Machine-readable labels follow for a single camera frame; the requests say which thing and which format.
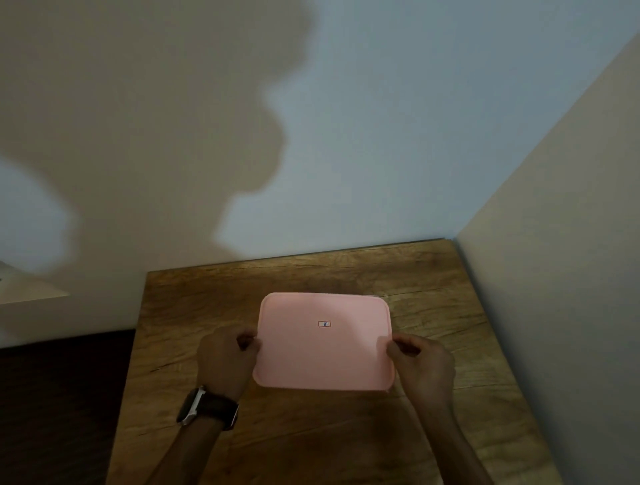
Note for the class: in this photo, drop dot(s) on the person's right thumb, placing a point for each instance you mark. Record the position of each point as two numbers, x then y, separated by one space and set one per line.
403 342

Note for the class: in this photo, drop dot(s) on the person's left thumb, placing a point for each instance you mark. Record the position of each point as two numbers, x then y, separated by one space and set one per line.
248 344

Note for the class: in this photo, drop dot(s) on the person's left forearm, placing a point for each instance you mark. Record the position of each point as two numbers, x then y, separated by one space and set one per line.
185 449

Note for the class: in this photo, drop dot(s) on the person's right forearm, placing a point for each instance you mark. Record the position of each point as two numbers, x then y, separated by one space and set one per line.
452 447

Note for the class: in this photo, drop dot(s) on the person's left hand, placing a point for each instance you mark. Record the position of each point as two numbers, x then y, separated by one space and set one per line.
222 362

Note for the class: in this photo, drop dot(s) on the pink rectangular tray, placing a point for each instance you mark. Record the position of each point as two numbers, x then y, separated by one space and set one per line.
325 344

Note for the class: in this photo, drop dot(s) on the black wristwatch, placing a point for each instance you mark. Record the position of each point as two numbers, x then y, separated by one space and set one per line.
207 407

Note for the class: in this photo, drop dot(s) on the person's right hand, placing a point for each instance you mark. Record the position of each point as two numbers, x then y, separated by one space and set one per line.
425 372

